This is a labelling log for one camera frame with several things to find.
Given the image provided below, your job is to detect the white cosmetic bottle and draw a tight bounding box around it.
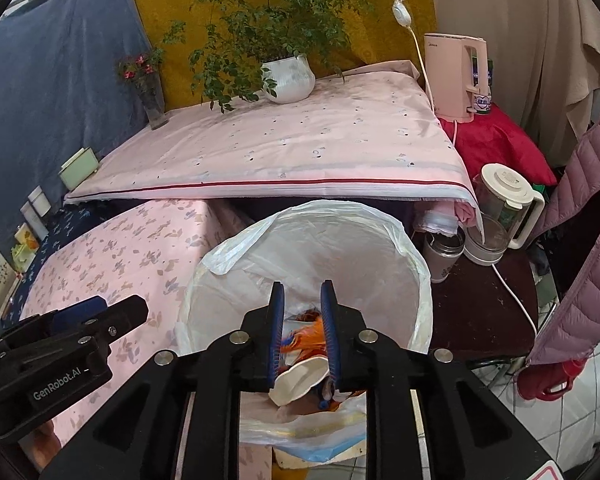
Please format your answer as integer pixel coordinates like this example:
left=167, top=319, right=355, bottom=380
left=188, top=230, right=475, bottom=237
left=20, top=201, right=48, bottom=241

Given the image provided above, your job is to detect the red plastic container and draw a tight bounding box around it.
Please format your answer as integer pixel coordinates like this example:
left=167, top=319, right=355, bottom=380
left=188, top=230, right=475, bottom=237
left=517, top=359, right=588, bottom=402

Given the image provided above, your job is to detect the mauve puffer jacket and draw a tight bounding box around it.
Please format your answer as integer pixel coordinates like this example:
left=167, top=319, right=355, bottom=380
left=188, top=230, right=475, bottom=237
left=525, top=92, right=600, bottom=368

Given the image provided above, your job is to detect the steel thermos cup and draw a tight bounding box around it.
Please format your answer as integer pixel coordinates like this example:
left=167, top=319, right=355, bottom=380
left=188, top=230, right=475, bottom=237
left=422, top=210, right=466, bottom=283

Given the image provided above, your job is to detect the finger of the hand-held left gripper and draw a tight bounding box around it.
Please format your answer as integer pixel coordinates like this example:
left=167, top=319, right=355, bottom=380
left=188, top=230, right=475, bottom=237
left=80, top=294, right=149, bottom=347
left=10, top=296, right=107, bottom=336

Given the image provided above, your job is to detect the dark blue floral cloth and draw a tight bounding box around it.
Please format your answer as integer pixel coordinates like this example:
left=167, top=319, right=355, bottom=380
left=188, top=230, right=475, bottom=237
left=0, top=202, right=112, bottom=321

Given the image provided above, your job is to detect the potted plant in white pot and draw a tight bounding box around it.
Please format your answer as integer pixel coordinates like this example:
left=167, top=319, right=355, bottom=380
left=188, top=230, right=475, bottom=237
left=162, top=0, right=376, bottom=113

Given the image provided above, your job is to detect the white kettle cable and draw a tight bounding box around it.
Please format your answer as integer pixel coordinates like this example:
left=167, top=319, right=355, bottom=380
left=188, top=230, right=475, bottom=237
left=490, top=262, right=538, bottom=342

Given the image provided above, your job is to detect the pink cloth with red stripe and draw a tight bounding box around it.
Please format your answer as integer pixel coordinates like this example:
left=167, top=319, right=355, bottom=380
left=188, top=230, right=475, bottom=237
left=64, top=60, right=486, bottom=256

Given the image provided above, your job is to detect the glass vase with flowers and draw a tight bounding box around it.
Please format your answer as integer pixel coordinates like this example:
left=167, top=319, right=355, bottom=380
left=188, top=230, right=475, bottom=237
left=117, top=49, right=170, bottom=131

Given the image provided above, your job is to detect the orange snack wrapper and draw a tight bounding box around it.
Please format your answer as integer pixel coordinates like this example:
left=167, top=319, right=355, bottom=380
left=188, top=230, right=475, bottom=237
left=280, top=310, right=328, bottom=361

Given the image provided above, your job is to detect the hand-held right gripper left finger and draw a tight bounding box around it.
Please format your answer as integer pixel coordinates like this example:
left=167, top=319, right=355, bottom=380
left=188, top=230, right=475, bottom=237
left=40, top=281, right=286, bottom=480

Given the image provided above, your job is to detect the pale green box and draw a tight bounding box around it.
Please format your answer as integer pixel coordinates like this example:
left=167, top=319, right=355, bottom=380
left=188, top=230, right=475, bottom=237
left=59, top=147, right=101, bottom=190

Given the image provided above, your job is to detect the bin with white bag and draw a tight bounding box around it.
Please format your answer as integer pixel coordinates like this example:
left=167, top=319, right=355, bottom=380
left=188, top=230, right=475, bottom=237
left=175, top=200, right=433, bottom=466

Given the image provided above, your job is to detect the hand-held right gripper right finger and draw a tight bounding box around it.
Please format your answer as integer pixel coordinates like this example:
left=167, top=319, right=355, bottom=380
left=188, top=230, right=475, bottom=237
left=320, top=280, right=561, bottom=480

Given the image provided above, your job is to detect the glass kettle with white lid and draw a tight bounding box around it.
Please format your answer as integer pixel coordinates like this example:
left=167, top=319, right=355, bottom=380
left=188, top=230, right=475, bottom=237
left=465, top=162, right=546, bottom=266

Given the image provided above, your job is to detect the white cable with switch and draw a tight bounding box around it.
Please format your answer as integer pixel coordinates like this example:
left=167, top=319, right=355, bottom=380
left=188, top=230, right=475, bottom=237
left=382, top=0, right=437, bottom=111

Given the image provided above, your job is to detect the beige curtain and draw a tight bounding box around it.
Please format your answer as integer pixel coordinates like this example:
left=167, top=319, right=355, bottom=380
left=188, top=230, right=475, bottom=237
left=430, top=0, right=600, bottom=166

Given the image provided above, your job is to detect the white cylindrical jar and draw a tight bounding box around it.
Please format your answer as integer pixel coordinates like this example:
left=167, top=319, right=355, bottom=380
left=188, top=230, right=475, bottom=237
left=27, top=185, right=52, bottom=217

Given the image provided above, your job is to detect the dark brown side table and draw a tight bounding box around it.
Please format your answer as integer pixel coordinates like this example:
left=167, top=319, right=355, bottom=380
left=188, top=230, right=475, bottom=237
left=415, top=230, right=556, bottom=361

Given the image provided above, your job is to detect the printed tin can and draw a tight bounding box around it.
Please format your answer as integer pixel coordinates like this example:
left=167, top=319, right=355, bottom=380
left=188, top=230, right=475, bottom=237
left=472, top=59, right=496, bottom=116

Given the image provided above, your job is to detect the red and white paper container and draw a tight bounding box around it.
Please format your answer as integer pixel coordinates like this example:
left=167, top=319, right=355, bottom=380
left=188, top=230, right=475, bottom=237
left=269, top=355, right=331, bottom=407

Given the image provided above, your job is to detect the blue backdrop cloth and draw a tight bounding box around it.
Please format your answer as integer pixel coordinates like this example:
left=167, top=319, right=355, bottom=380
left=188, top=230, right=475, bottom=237
left=0, top=0, right=153, bottom=341

